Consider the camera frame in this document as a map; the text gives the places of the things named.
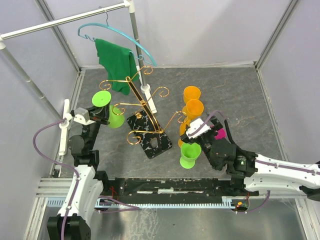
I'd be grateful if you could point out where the teal wire clothes hanger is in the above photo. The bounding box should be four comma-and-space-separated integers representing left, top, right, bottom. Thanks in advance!
77, 11, 158, 68

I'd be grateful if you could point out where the light blue cable duct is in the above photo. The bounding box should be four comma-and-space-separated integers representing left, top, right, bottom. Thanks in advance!
47, 197, 236, 210

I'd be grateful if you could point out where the lime green wine glass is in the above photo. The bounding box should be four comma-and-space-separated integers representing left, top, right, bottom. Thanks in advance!
91, 90, 125, 129

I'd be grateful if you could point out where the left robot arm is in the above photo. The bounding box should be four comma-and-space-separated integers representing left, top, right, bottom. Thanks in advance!
47, 104, 111, 240

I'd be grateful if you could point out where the green cloth on hanger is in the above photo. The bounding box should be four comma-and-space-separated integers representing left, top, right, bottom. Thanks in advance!
95, 38, 139, 96

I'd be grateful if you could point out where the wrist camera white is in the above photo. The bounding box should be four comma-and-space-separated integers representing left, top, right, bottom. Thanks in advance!
185, 118, 211, 139
73, 107, 94, 126

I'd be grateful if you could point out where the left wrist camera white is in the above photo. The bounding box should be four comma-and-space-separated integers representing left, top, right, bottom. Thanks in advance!
73, 107, 94, 126

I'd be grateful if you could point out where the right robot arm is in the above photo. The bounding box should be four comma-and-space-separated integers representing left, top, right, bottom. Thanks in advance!
109, 117, 320, 205

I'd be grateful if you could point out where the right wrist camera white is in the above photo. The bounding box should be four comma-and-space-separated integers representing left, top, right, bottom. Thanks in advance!
185, 118, 211, 139

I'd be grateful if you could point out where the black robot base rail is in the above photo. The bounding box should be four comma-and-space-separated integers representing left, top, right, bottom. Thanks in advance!
100, 178, 259, 205

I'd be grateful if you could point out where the pink wine glass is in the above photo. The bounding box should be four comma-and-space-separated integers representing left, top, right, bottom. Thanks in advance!
214, 128, 227, 140

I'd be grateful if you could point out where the orange wine glass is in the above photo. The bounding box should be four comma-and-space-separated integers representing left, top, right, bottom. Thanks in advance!
178, 120, 191, 147
182, 99, 204, 121
183, 85, 201, 104

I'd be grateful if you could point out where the gold wine glass rack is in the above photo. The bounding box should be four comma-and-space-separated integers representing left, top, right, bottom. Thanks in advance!
111, 76, 188, 159

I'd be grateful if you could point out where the silver white clothes rail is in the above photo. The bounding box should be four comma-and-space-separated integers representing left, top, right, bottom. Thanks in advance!
0, 0, 157, 156

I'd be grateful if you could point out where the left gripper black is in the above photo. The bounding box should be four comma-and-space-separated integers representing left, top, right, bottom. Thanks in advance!
82, 97, 111, 150

